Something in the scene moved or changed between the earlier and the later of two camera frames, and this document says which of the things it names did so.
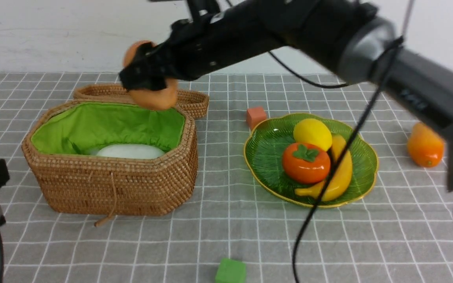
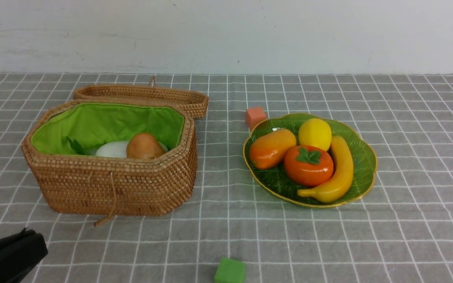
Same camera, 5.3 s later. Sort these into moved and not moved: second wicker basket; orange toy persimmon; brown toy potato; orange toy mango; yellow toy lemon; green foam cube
Moved: orange toy mango; brown toy potato
Not moved: orange toy persimmon; yellow toy lemon; green foam cube; second wicker basket
